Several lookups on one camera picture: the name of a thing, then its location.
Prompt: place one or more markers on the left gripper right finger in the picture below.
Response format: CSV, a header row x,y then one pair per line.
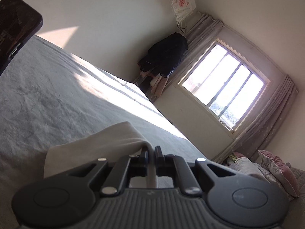
x,y
179,170

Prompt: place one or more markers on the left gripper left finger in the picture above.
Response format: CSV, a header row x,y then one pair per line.
x,y
124,169

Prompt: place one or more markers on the white cream sweatshirt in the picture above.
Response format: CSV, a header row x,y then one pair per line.
x,y
111,143

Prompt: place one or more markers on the hanging dark clothes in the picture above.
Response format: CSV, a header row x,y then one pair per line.
x,y
160,62

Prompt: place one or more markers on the folded grey pink quilt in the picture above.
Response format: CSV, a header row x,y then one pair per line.
x,y
245,166

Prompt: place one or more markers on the grey bed blanket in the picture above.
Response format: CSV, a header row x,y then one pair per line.
x,y
50,97

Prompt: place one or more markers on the pink grey pillow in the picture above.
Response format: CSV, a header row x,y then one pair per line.
x,y
276,166

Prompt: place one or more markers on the black smartphone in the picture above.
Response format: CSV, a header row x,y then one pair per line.
x,y
18,23

